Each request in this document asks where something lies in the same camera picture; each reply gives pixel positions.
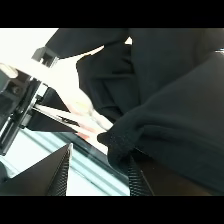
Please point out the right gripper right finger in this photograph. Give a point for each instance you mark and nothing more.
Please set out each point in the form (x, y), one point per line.
(141, 183)

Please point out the black garment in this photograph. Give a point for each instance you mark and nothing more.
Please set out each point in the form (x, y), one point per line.
(173, 100)

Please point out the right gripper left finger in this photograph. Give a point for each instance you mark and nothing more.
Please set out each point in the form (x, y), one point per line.
(40, 180)

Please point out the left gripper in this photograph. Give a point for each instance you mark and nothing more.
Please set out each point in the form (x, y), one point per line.
(15, 110)

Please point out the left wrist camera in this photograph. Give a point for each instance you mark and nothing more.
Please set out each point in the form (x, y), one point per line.
(45, 56)

